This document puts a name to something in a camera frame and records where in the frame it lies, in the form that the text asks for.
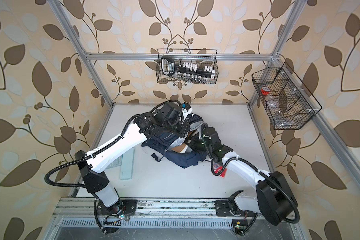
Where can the black wire basket back wall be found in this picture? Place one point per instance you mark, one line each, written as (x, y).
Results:
(208, 56)

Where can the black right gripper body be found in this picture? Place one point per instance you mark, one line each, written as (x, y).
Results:
(200, 144)

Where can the black socket wrench set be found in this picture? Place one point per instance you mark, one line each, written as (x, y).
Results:
(171, 67)

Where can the navy blue student backpack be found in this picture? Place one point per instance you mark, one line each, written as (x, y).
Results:
(162, 143)

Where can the black wire basket wall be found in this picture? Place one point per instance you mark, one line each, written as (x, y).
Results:
(208, 56)
(292, 104)

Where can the red capped clear bottle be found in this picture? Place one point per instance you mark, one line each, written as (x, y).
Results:
(266, 92)

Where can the black wire basket right wall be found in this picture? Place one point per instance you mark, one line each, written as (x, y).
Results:
(292, 104)

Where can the aluminium cage frame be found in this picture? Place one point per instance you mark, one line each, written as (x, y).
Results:
(313, 75)

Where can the red stationery blister pack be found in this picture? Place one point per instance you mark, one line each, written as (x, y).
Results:
(219, 170)

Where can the mint green pencil case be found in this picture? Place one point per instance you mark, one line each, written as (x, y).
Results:
(126, 172)

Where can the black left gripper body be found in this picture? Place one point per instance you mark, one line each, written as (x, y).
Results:
(175, 126)

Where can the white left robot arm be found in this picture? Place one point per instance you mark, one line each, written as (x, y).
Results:
(95, 161)

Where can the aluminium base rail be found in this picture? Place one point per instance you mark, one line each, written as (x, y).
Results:
(151, 208)

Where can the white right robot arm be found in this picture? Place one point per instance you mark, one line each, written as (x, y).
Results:
(274, 199)

